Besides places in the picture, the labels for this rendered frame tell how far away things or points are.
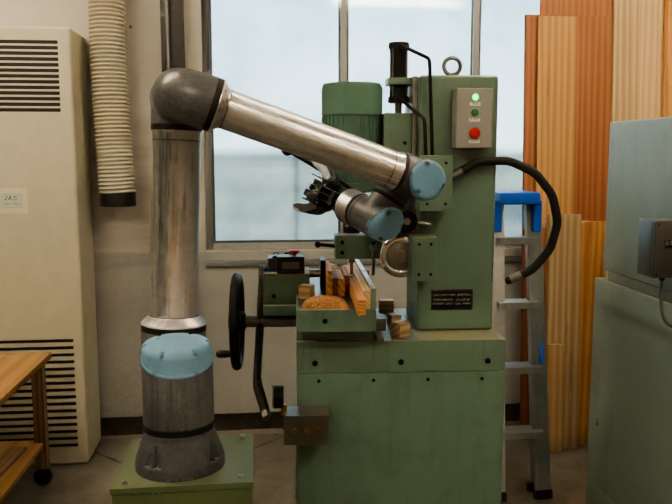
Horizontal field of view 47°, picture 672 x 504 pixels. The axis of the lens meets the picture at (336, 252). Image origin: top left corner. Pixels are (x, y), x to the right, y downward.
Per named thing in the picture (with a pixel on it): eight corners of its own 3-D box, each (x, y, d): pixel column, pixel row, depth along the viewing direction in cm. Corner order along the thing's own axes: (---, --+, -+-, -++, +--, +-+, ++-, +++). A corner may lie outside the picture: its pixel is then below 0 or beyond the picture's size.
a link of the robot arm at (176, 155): (140, 405, 173) (143, 64, 165) (139, 384, 190) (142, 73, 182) (208, 402, 177) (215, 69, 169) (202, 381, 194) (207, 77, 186)
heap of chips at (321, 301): (301, 303, 212) (301, 292, 211) (347, 302, 212) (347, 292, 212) (301, 309, 203) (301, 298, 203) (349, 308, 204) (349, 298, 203)
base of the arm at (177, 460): (232, 475, 161) (230, 429, 160) (138, 487, 156) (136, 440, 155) (217, 443, 179) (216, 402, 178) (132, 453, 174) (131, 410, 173)
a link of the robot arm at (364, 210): (412, 217, 191) (391, 251, 190) (379, 201, 199) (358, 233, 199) (393, 200, 184) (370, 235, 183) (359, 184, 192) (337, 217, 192)
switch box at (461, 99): (451, 148, 216) (452, 89, 214) (486, 148, 217) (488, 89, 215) (455, 148, 210) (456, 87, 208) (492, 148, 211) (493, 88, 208)
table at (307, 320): (267, 291, 262) (267, 274, 261) (357, 291, 264) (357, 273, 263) (259, 333, 202) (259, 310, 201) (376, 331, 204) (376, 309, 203)
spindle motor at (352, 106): (320, 190, 235) (320, 86, 231) (378, 190, 236) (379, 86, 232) (322, 193, 218) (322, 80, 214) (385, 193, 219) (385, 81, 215)
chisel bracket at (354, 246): (334, 261, 233) (334, 233, 232) (380, 260, 234) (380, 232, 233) (335, 264, 226) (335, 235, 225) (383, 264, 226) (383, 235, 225)
